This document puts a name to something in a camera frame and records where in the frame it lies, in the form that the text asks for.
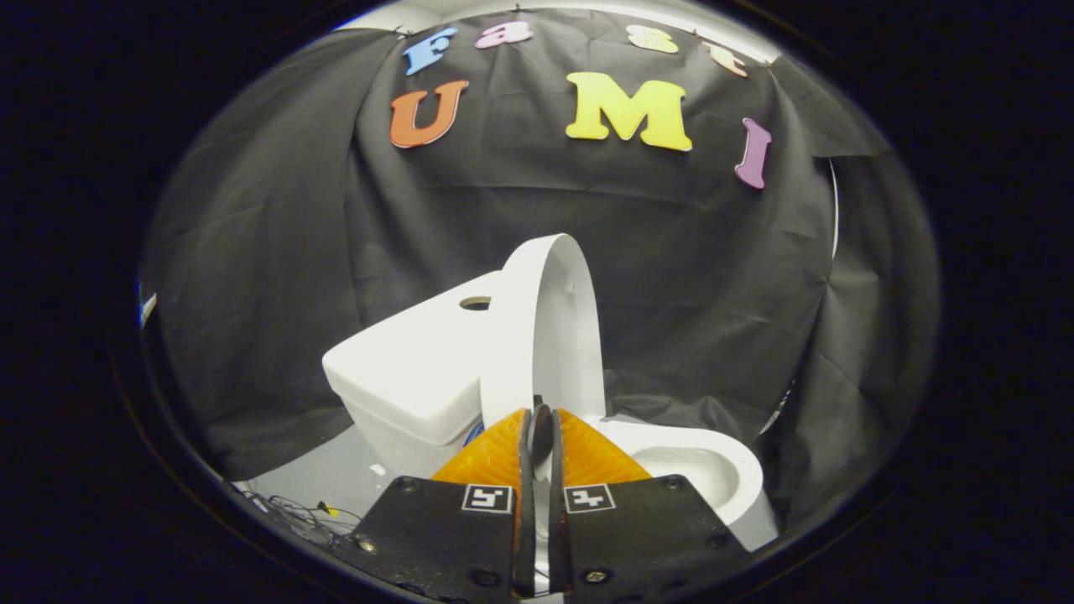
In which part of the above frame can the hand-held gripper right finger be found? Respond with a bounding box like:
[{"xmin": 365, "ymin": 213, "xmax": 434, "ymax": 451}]
[{"xmin": 549, "ymin": 409, "xmax": 752, "ymax": 601}]

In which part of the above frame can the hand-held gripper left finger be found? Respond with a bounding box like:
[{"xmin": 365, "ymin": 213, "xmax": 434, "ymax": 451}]
[{"xmin": 336, "ymin": 409, "xmax": 538, "ymax": 604}]

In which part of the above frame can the white toilet lid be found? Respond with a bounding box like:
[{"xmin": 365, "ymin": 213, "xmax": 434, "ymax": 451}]
[{"xmin": 480, "ymin": 234, "xmax": 607, "ymax": 429}]

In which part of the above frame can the white toilet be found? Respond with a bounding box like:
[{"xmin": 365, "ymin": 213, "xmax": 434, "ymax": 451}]
[{"xmin": 322, "ymin": 270, "xmax": 779, "ymax": 555}]

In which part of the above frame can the black backdrop cloth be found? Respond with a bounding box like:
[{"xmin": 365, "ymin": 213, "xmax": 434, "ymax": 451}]
[{"xmin": 138, "ymin": 8, "xmax": 941, "ymax": 529}]

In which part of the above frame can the thin black cable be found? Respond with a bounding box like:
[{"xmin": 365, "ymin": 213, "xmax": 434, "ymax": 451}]
[{"xmin": 239, "ymin": 485, "xmax": 363, "ymax": 548}]

